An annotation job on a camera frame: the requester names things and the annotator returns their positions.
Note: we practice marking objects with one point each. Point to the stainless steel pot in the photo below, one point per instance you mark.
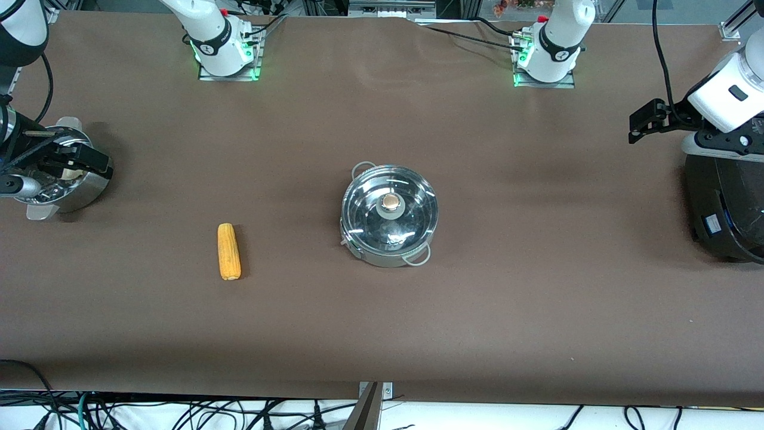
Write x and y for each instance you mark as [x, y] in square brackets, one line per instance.
[382, 260]

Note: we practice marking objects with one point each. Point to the aluminium frame profile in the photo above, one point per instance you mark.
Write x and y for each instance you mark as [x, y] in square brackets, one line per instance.
[739, 21]

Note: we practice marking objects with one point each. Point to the white steamed bun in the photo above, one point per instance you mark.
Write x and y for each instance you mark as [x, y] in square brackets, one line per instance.
[73, 174]

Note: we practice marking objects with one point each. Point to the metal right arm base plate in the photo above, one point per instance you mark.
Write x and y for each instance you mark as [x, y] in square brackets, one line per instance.
[230, 77]

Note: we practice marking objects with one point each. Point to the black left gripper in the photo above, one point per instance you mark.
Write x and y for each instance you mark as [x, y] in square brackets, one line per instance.
[672, 117]

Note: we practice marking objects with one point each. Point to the steel steamer pot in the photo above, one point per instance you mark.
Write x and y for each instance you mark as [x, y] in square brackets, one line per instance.
[89, 194]

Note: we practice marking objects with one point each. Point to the silver table edge bracket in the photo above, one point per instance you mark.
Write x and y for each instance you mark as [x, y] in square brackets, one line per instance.
[387, 389]

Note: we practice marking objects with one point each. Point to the black rice cooker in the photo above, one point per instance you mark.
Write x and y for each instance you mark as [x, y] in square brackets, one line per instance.
[734, 209]

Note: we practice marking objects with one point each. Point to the yellow corn cob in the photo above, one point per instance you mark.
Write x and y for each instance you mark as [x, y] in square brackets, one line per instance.
[229, 254]

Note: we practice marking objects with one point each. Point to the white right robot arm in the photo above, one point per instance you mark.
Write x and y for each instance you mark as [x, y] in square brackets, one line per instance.
[215, 42]

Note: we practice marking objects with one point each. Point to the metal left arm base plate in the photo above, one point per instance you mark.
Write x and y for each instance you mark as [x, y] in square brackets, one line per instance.
[543, 85]

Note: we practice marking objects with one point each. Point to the glass pot lid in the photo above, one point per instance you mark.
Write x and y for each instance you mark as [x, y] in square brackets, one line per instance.
[370, 221]

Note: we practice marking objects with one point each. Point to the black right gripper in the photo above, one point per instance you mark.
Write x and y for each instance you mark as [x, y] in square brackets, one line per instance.
[24, 143]

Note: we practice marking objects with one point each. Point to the grey power strip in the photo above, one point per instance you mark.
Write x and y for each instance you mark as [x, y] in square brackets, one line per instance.
[391, 8]

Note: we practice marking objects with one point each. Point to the brown table cover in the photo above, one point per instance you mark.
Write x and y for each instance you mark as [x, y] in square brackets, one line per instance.
[477, 328]

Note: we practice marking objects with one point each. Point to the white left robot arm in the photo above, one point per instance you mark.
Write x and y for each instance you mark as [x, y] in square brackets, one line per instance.
[558, 42]

